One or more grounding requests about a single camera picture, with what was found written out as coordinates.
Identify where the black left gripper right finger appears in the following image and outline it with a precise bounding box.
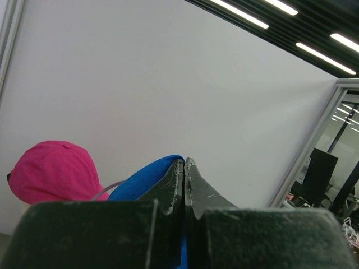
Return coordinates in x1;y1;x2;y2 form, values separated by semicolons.
183;158;358;268

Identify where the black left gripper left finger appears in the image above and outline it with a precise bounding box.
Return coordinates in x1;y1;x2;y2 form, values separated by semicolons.
1;158;184;268

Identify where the blue baseball cap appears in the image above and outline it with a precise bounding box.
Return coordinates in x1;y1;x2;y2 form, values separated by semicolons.
108;155;188;268

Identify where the magenta baseball cap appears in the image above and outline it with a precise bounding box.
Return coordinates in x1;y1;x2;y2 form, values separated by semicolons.
7;141;108;205

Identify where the black office monitor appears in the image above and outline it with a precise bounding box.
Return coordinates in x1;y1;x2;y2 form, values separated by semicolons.
291;148;338;207

